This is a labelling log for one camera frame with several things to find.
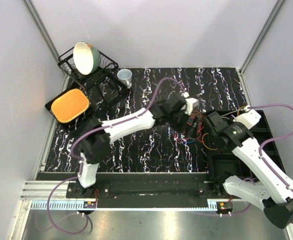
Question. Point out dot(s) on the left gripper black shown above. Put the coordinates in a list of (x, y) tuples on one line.
[(190, 131)]

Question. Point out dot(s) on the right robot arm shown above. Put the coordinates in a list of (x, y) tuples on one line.
[(274, 192)]

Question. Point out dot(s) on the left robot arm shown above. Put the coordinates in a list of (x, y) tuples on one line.
[(95, 144)]

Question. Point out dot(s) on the light blue cup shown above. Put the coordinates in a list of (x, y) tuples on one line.
[(125, 77)]

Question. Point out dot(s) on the cream and green bowl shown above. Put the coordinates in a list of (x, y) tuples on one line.
[(86, 58)]

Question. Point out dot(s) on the orange woven mat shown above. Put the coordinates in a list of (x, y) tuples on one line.
[(70, 105)]

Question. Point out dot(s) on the black flat tray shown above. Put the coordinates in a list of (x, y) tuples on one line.
[(73, 125)]

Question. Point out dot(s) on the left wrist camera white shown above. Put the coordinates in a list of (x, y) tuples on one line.
[(190, 104)]

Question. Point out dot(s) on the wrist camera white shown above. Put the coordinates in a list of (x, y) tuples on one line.
[(190, 104), (248, 117)]

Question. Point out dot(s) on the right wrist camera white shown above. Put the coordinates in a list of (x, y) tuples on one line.
[(248, 117)]

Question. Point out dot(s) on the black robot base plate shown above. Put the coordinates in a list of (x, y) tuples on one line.
[(149, 190)]

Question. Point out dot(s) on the black wire dish rack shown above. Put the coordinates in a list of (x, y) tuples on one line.
[(101, 86)]

